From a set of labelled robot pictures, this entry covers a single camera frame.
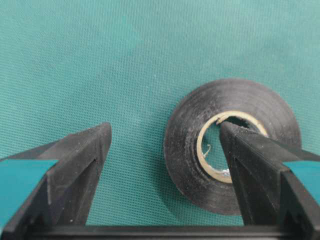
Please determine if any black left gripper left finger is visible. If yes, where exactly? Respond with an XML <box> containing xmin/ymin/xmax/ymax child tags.
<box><xmin>0</xmin><ymin>122</ymin><xmax>112</xmax><ymax>240</ymax></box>

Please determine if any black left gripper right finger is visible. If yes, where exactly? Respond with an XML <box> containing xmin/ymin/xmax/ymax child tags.
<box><xmin>219</xmin><ymin>122</ymin><xmax>320</xmax><ymax>240</ymax></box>

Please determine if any black tape roll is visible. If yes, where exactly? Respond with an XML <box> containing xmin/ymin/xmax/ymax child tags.
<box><xmin>163</xmin><ymin>78</ymin><xmax>302</xmax><ymax>216</ymax></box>

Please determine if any green table cloth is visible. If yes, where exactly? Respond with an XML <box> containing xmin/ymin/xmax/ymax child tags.
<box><xmin>0</xmin><ymin>0</ymin><xmax>320</xmax><ymax>226</ymax></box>

